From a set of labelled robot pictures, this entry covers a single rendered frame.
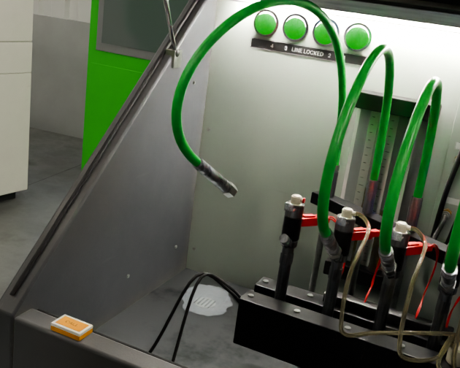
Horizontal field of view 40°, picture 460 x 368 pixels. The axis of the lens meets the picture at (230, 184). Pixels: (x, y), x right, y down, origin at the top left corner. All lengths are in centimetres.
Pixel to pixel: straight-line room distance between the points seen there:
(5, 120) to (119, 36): 83
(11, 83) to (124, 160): 287
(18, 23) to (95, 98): 61
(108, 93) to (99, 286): 290
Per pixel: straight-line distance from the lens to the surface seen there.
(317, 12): 102
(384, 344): 96
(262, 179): 129
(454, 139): 118
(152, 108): 114
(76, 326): 93
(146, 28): 379
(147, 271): 128
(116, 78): 393
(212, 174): 92
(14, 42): 392
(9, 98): 395
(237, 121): 129
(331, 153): 77
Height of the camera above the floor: 144
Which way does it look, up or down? 17 degrees down
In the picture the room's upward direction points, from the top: 8 degrees clockwise
